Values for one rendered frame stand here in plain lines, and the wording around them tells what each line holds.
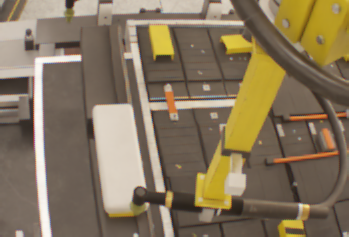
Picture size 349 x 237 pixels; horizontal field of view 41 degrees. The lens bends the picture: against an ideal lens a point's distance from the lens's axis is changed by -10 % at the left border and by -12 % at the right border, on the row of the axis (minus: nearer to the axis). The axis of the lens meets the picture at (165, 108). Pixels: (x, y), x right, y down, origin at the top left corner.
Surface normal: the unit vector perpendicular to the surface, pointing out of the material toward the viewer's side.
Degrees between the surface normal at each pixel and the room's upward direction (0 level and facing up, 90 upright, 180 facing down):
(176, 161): 0
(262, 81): 90
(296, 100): 0
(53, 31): 0
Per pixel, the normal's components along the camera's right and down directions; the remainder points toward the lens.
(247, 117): -0.08, 0.77
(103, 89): 0.14, -0.62
